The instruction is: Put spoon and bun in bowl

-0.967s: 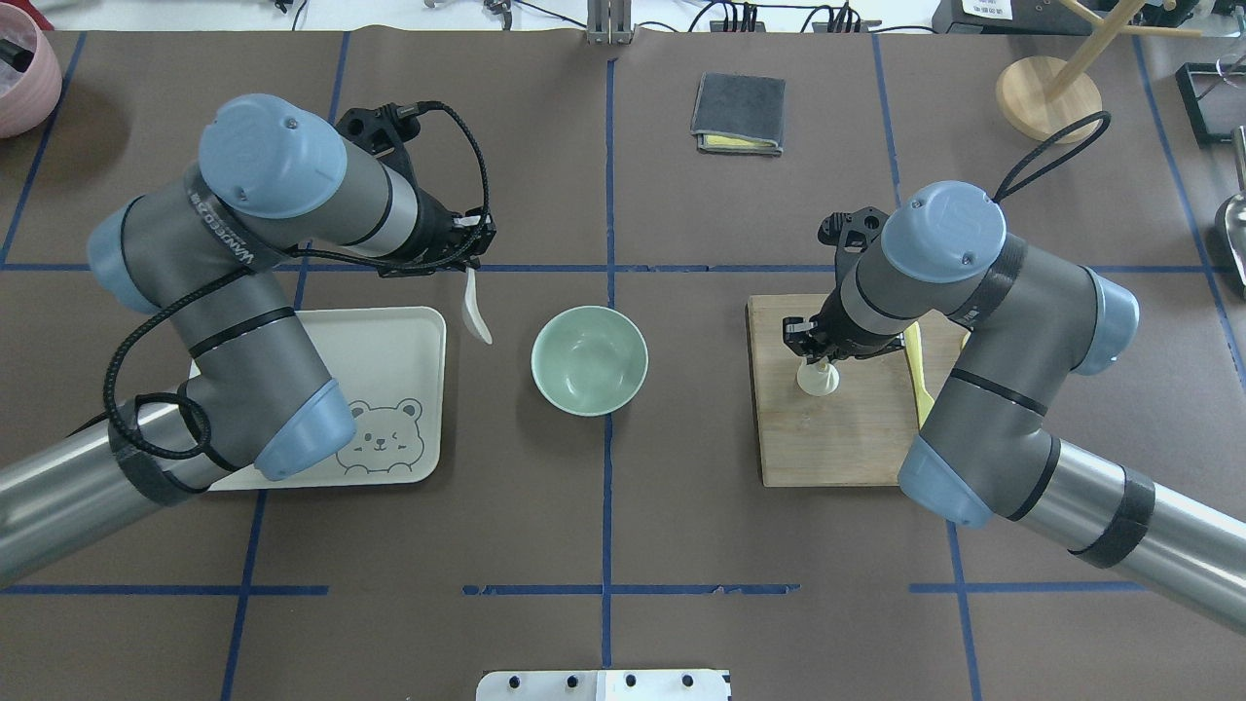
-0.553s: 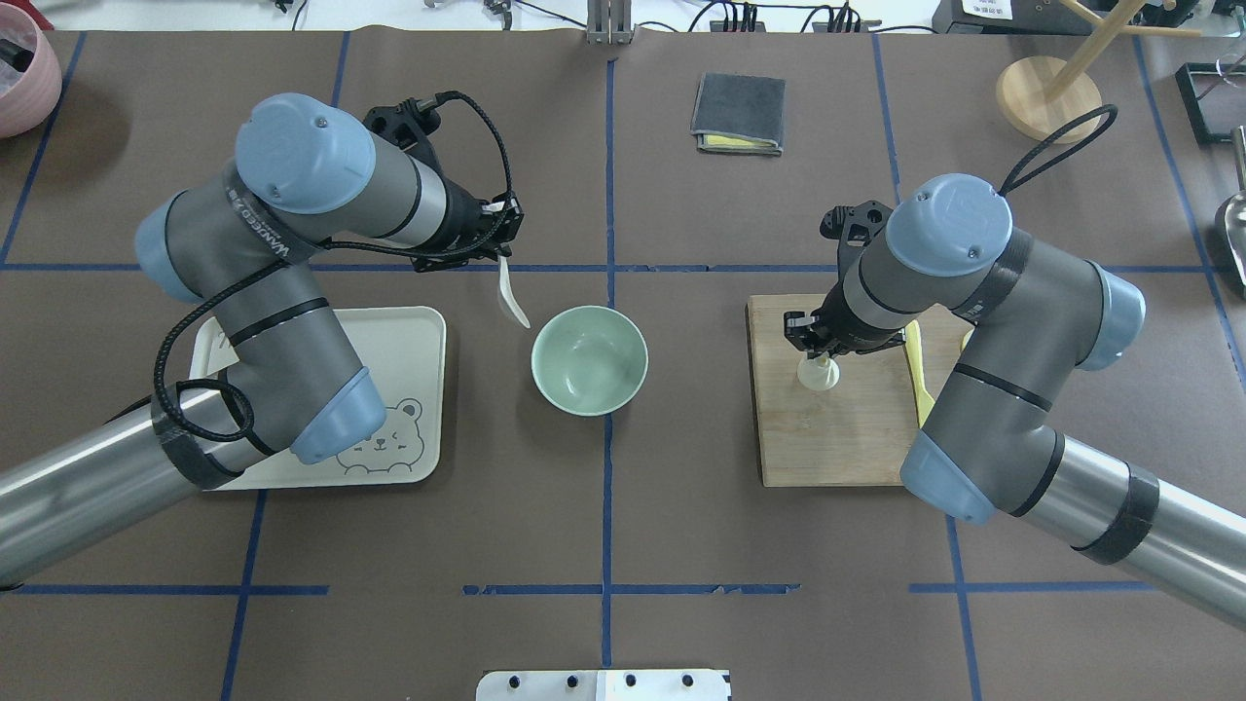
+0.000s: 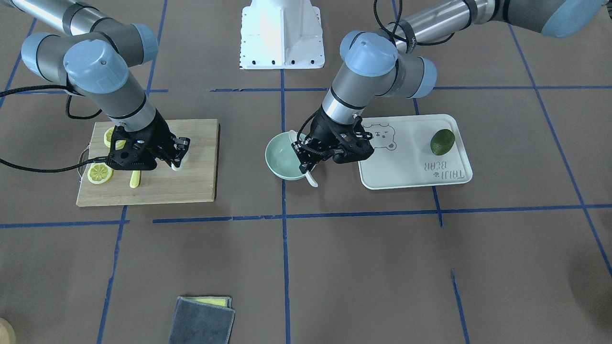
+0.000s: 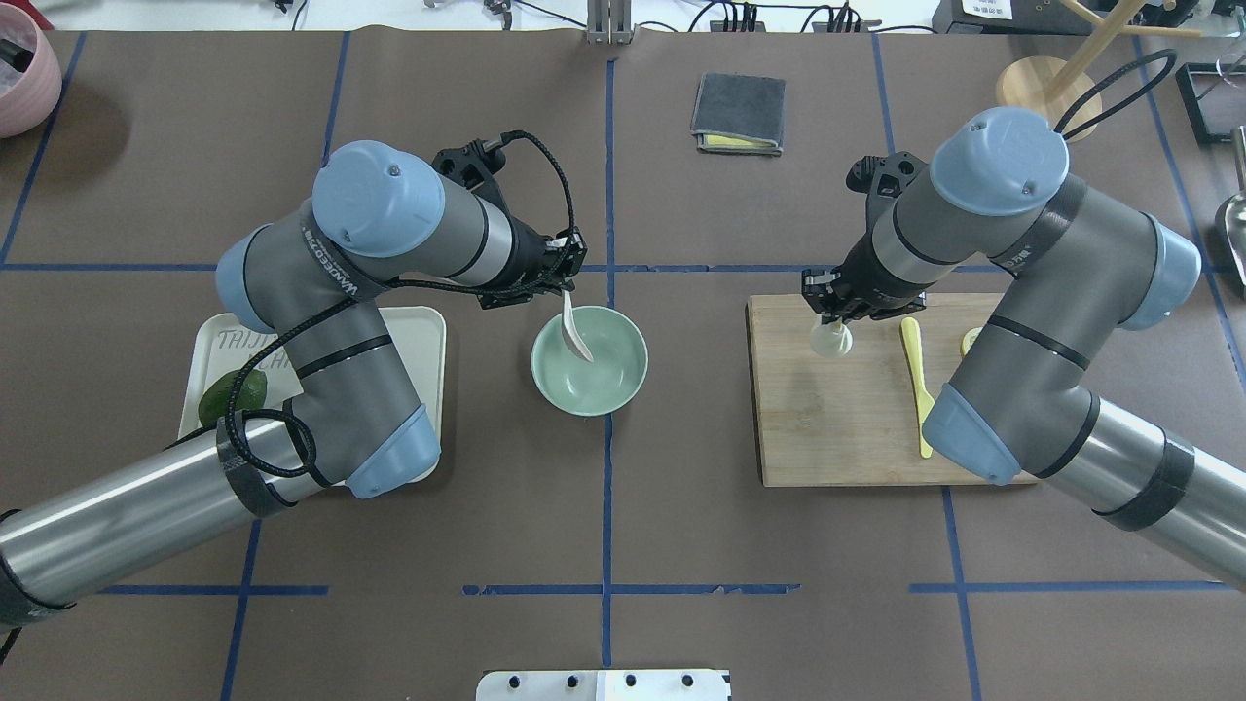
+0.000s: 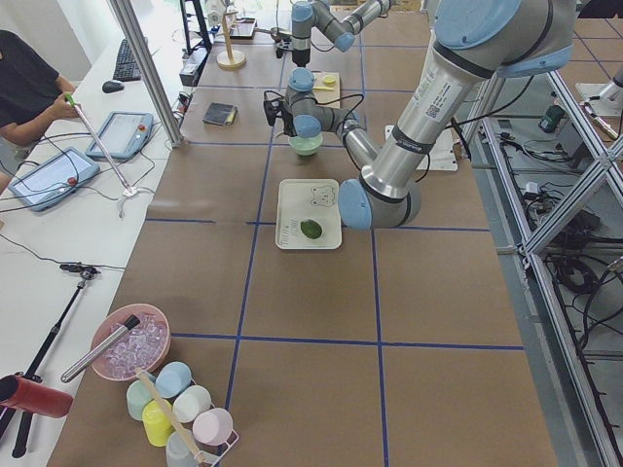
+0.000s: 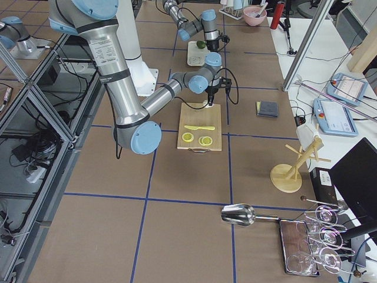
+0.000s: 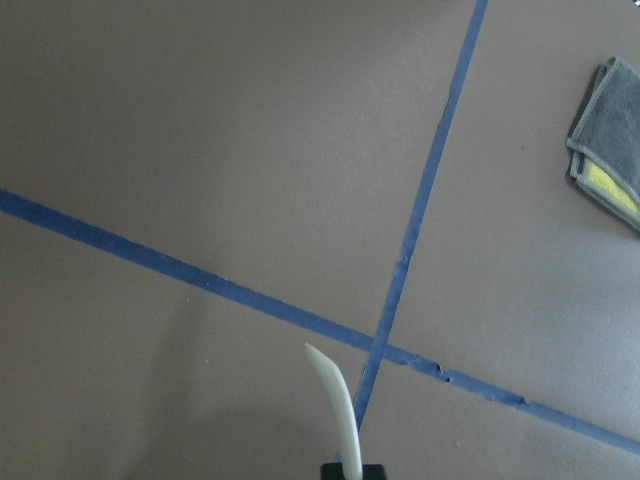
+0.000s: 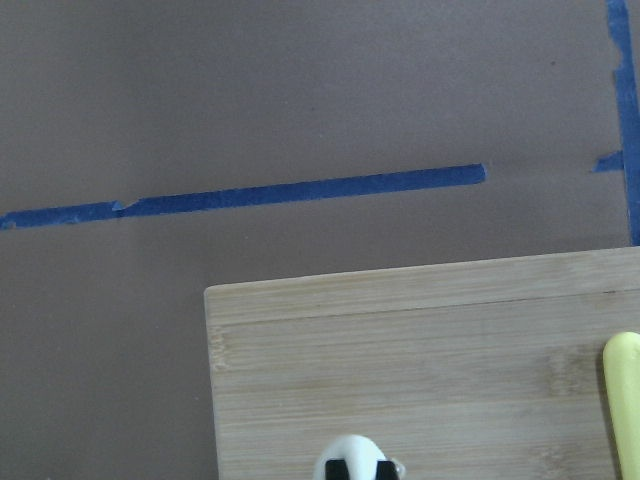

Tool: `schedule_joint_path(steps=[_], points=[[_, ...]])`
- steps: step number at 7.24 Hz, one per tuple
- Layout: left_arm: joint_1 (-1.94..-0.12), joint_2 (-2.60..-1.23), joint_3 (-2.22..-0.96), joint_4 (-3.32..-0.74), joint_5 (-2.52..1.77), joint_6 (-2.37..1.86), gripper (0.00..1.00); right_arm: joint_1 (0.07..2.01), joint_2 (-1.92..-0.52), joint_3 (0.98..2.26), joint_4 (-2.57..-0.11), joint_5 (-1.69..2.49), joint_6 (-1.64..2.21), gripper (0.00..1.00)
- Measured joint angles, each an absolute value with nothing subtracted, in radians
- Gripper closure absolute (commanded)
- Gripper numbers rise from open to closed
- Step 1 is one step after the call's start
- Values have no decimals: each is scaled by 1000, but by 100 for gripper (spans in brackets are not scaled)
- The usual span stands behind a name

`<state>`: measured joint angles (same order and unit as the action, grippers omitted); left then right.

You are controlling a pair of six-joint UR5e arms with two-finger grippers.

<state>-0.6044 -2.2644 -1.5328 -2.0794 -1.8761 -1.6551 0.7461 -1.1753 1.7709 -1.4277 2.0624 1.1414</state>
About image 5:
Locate red cylinder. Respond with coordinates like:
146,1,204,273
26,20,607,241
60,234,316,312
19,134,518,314
1,375,73,418

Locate metal scoop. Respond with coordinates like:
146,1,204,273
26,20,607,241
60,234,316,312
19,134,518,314
254,26,292,43

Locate teach pendant tablet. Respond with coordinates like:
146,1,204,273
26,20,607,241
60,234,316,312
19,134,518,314
9,147,100,211
97,111,154,161

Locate black tray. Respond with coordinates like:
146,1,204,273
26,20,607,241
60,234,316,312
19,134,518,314
229,18,257,40

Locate wooden stand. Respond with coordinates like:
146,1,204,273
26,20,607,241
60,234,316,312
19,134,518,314
216,12,246,71

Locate lemon slice top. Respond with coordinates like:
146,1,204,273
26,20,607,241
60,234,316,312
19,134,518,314
322,74,337,85

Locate clear grey cup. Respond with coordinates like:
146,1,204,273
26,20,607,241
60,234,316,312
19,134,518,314
165,432,198,467

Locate far teach pendant tablet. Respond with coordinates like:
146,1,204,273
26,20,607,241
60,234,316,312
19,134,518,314
97,111,154,161

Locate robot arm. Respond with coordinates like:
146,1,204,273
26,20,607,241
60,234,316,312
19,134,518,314
289,0,394,67
264,1,576,230

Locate near teach pendant tablet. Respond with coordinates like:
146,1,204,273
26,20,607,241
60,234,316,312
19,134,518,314
9,147,100,211

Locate mint green bowl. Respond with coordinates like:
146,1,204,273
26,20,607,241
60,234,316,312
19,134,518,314
288,133,323,157

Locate wooden stick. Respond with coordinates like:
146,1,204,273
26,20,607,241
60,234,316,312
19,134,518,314
134,368,208,465

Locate black keyboard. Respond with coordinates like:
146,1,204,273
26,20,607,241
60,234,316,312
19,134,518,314
113,39,142,82

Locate black tripod stick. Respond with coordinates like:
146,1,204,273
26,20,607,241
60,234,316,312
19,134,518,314
0,262,101,459

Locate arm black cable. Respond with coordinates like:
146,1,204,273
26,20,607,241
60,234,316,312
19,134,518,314
265,89,366,132

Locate aluminium frame post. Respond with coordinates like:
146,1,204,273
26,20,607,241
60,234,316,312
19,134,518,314
109,0,183,148

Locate blue cup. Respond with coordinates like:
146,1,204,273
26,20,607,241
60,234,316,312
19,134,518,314
155,361,192,399

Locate white cup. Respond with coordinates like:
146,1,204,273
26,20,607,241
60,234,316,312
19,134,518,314
172,384,212,423

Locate bamboo cutting board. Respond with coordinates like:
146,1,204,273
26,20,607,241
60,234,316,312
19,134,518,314
312,72,341,109

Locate wire cup rack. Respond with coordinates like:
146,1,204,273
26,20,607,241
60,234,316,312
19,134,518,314
184,374,241,463

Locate pink bowl with ice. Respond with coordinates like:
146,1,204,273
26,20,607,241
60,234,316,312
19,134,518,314
92,304,171,381

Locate cream bear tray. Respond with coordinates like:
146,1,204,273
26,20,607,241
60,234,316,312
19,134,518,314
275,179,342,250

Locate yellow sponge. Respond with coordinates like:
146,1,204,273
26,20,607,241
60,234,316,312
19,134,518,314
226,107,238,126

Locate metal rod with green handle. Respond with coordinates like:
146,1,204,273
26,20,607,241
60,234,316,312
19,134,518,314
63,91,138,198

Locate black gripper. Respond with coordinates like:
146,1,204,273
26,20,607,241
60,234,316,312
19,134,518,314
263,91,297,137
275,41,311,67

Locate green cup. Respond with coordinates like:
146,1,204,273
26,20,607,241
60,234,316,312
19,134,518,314
126,379,153,421

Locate black computer mouse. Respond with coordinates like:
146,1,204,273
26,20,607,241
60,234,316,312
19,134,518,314
101,80,125,93

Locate yellow cup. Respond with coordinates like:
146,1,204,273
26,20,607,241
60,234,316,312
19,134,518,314
141,400,174,448

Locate pink cup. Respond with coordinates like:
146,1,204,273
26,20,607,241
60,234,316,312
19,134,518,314
192,408,234,446

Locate seated person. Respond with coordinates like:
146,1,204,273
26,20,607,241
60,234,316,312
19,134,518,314
1,30,78,188

